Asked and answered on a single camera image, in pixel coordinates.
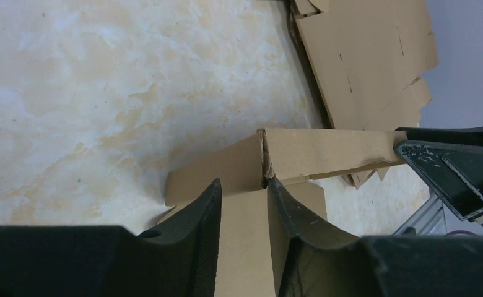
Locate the cardboard box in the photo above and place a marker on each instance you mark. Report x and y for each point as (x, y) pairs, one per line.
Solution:
(253, 245)

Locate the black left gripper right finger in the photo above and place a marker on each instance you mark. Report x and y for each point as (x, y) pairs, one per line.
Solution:
(323, 260)

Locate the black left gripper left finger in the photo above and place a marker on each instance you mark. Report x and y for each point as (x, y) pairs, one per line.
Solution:
(177, 257)

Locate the aluminium frame rail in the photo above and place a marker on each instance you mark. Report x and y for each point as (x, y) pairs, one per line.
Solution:
(429, 219)

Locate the cardboard sheet pile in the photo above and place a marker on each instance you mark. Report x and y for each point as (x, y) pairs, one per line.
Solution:
(368, 59)

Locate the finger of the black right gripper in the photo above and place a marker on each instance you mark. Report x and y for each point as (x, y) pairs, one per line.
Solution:
(453, 171)
(469, 136)

